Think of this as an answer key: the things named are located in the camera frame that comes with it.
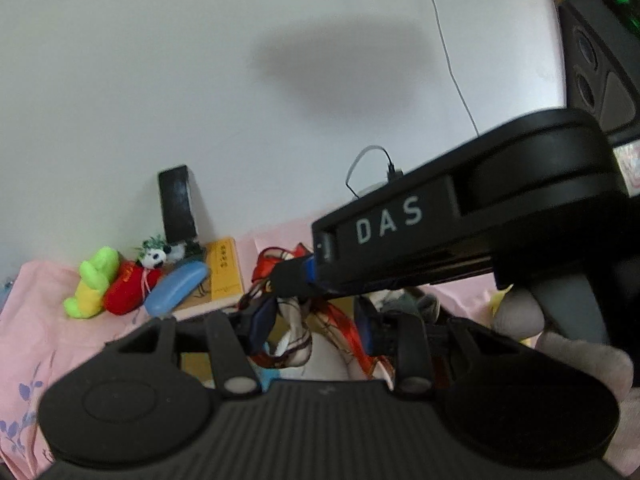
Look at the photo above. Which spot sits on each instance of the yellow book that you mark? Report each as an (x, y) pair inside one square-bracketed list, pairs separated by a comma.
[(225, 270)]

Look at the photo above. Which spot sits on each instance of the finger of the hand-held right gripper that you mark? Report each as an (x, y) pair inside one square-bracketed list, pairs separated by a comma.
[(292, 280)]

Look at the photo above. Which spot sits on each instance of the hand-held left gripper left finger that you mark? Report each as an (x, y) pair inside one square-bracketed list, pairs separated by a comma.
[(260, 321)]

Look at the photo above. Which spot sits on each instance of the clear bag with blue ribbon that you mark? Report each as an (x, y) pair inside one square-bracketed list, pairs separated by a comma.
[(265, 375)]

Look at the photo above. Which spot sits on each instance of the panda plush toy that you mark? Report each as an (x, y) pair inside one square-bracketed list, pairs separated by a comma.
[(155, 256)]

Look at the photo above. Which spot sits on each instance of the red plush toy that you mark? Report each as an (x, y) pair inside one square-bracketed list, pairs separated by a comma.
[(127, 290)]

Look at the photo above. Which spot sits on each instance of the grey green cloth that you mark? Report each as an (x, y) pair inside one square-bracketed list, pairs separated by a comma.
[(410, 302)]

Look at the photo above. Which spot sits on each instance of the green and yellow plush toy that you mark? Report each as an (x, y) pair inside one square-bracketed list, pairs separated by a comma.
[(95, 285)]

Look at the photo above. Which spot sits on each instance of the person's right hand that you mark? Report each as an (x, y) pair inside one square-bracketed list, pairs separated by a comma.
[(520, 312)]

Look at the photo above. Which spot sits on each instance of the person's right forearm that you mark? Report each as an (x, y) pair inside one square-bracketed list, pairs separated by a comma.
[(585, 365)]

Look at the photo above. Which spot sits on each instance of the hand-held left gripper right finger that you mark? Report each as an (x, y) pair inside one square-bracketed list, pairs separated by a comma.
[(367, 329)]

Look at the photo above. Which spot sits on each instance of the pink printed tablecloth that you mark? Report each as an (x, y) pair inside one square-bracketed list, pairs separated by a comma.
[(40, 320)]

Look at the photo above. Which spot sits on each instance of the red patterned scarf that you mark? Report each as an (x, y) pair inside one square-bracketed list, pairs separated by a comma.
[(295, 332)]

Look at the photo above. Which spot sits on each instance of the black charger plug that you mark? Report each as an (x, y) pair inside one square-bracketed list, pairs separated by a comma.
[(395, 172)]

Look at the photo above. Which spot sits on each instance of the blue glasses case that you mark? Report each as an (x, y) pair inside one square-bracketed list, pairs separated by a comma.
[(175, 287)]

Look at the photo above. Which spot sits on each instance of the white fluffy towel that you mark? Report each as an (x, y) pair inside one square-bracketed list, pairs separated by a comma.
[(325, 362)]

